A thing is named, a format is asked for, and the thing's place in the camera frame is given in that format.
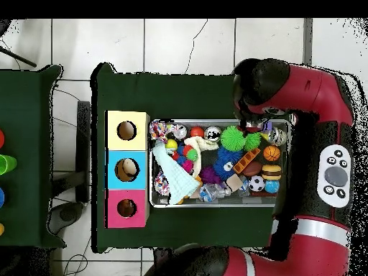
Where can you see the mint green cloth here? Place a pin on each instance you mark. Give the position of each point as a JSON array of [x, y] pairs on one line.
[[175, 175]]

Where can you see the colourful polka-dot cloth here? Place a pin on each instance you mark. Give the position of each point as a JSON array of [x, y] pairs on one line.
[[161, 128]]

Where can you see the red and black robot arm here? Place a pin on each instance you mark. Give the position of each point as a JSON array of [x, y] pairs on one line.
[[310, 86]]

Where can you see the wooden box with three holes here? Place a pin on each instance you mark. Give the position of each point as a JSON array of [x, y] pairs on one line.
[[141, 158]]

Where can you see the yellow ball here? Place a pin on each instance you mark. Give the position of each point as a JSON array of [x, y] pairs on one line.
[[171, 144]]

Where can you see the red-orange ball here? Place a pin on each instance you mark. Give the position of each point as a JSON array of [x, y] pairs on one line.
[[197, 131]]

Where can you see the blue furry googly-eyed toy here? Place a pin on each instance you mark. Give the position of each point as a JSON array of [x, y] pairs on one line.
[[227, 164]]

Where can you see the large green spiky ball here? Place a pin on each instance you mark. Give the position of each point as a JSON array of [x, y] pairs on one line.
[[233, 138]]

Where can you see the green cloth table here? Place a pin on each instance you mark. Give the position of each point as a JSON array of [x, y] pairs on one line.
[[172, 98], [29, 172]]

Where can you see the orange plastic toy piece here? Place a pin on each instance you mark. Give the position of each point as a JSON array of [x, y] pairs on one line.
[[247, 160]]

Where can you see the green spiky googly-eyed toy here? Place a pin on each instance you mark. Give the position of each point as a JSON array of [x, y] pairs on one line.
[[253, 141]]

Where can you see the small orange basketball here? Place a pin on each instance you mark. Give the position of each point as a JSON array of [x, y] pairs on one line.
[[272, 153]]

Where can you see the toy burger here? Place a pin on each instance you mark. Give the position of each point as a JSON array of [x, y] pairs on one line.
[[271, 172]]

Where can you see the black floor stand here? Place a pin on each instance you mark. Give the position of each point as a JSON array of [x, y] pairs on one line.
[[83, 144]]

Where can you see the green cup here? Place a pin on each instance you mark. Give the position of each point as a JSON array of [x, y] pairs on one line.
[[6, 164]]

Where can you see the red round cap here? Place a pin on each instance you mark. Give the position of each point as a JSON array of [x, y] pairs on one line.
[[1, 138]]

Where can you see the blue round cap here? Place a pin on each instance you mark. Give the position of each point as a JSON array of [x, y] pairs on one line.
[[1, 197]]

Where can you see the black rod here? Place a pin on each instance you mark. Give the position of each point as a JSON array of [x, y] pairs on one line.
[[17, 57]]

